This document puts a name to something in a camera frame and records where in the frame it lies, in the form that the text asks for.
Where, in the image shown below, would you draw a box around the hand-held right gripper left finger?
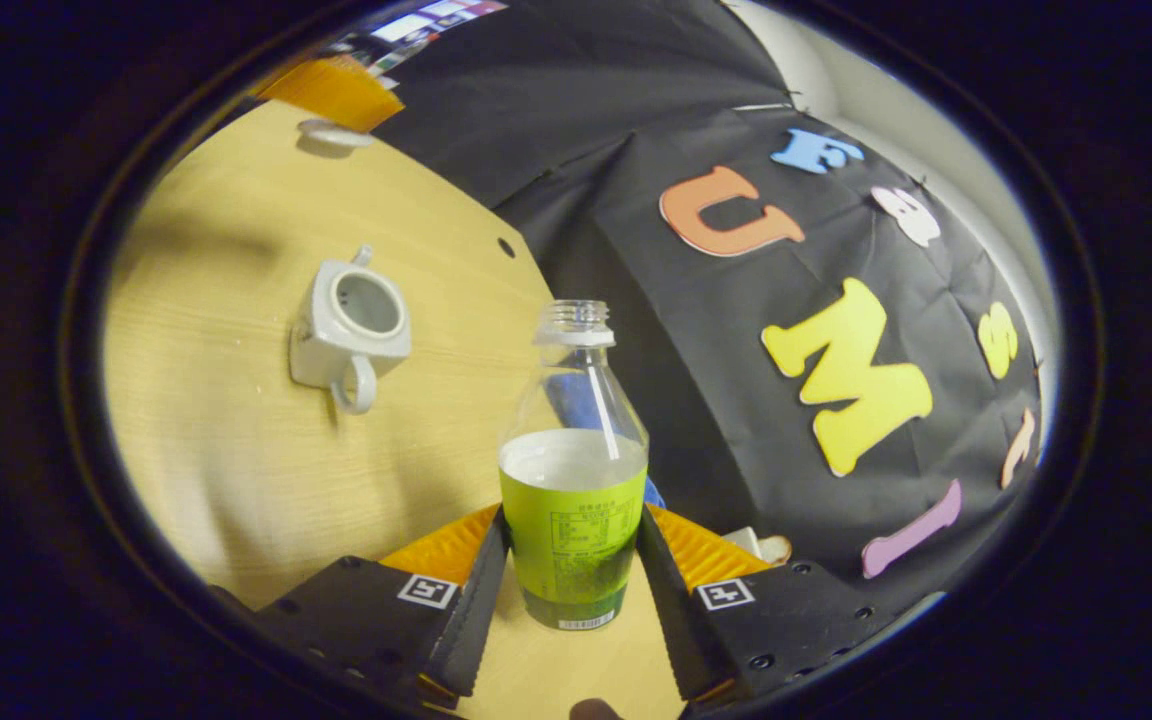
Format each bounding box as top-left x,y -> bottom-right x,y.
256,505 -> 513,706

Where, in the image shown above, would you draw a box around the blue towel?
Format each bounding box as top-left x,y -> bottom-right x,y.
544,372 -> 668,509

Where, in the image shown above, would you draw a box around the green label water bottle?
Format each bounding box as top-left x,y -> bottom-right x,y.
498,300 -> 650,632

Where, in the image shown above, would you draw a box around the white teacup lid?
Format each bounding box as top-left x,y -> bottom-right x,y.
297,118 -> 375,152

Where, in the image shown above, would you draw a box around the colourful background items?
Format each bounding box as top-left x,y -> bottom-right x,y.
326,0 -> 509,73

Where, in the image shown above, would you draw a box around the black backdrop cloth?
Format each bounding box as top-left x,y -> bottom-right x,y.
376,0 -> 1047,611

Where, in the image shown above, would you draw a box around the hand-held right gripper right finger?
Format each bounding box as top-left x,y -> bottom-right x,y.
634,505 -> 929,703

